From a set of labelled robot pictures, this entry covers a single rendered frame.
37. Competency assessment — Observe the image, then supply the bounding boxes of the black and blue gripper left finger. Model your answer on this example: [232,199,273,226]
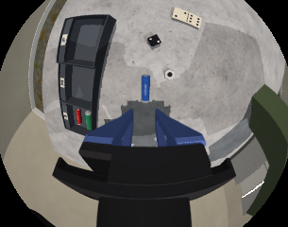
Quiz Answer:
[82,109,134,146]

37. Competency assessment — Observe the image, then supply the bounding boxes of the green battery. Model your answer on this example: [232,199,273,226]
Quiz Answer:
[85,111,92,130]

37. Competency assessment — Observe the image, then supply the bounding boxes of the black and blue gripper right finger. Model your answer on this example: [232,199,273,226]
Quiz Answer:
[155,109,206,147]

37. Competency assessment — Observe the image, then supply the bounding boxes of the black die with white pips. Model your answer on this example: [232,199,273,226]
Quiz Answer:
[147,34,161,46]

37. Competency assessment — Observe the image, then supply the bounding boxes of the white hex nut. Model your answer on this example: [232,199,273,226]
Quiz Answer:
[164,68,175,79]

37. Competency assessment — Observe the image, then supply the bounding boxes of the cream domino tile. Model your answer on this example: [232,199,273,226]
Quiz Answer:
[171,7,202,28]

